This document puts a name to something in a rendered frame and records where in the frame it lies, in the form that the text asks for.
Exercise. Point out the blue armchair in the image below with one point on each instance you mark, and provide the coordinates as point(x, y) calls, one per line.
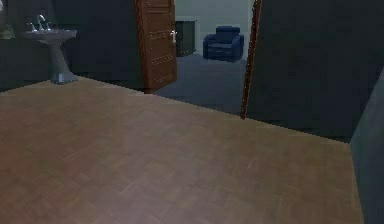
point(224, 45)

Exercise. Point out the dark green cabinet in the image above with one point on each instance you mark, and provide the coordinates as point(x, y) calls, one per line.
point(185, 37)

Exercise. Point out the brown wooden room door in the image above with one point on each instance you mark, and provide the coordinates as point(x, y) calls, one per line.
point(158, 43)

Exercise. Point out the silver sink faucet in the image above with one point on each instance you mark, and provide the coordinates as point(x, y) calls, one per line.
point(40, 22)

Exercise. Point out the brown wooden door frame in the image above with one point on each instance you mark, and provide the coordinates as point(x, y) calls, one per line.
point(250, 56)

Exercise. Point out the grey pedestal sink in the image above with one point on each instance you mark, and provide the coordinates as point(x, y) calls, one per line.
point(57, 50)

